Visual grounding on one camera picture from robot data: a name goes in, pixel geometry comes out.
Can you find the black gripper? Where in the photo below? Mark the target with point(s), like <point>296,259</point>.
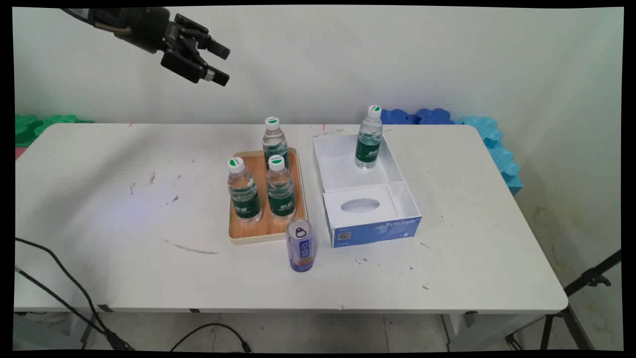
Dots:
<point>144,27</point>

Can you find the green label water bottle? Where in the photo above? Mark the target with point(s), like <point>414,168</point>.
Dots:
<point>280,194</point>
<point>274,141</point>
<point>244,196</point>
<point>368,144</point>

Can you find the green foam mat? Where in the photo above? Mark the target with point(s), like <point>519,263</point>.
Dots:
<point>35,127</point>

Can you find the wooden tray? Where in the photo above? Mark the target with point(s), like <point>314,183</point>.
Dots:
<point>266,231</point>

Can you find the pink foam mat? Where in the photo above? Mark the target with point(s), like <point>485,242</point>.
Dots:
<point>19,152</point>

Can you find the blue drink can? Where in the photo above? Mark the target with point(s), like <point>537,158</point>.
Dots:
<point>300,248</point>

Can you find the dark blue foam mat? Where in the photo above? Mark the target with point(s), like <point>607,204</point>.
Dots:
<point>422,117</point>

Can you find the white and blue cardboard box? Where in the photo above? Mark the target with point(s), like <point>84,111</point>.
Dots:
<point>372,231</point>

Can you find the light blue foam mat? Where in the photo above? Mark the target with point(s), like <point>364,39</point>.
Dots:
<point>499,154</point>

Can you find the white table leg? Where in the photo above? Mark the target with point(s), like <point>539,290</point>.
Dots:
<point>472,330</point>

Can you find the black tripod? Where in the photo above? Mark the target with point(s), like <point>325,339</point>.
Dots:
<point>576,288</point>

